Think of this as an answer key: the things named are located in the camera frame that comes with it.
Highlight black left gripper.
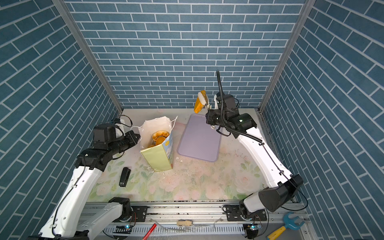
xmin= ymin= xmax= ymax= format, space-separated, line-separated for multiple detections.
xmin=107 ymin=130 xmax=142 ymax=157

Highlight metal kitchen tongs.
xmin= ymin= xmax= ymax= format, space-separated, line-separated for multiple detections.
xmin=198 ymin=91 xmax=211 ymax=111

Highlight long twisted fake bread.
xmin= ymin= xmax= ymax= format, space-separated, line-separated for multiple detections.
xmin=194 ymin=98 xmax=204 ymax=114

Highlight dark round fake bun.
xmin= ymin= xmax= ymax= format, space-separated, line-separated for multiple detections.
xmin=155 ymin=136 xmax=166 ymax=146

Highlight white green paper bag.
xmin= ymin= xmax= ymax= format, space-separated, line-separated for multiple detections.
xmin=136 ymin=117 xmax=176 ymax=172

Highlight ring donut fake bread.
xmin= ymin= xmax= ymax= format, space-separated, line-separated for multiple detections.
xmin=152 ymin=130 xmax=170 ymax=141

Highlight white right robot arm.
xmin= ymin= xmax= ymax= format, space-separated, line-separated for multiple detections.
xmin=197 ymin=91 xmax=303 ymax=217

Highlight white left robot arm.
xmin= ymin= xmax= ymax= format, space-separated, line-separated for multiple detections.
xmin=28 ymin=131 xmax=141 ymax=240

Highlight black stapler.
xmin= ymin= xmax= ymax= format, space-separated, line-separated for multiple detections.
xmin=119 ymin=167 xmax=131 ymax=187

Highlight purple plastic tray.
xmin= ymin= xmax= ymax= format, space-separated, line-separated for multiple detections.
xmin=178 ymin=114 xmax=222 ymax=163

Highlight red marker pen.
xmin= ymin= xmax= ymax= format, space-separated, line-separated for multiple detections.
xmin=142 ymin=223 xmax=157 ymax=240

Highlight blue yellow toy wrench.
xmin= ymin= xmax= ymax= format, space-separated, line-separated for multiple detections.
xmin=266 ymin=212 xmax=305 ymax=240

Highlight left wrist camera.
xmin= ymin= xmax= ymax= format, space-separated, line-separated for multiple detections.
xmin=92 ymin=121 xmax=125 ymax=150

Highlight black corrugated cable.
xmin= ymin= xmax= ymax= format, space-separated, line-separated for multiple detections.
xmin=215 ymin=70 xmax=263 ymax=144

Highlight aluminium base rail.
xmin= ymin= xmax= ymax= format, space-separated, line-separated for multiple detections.
xmin=79 ymin=201 xmax=316 ymax=240

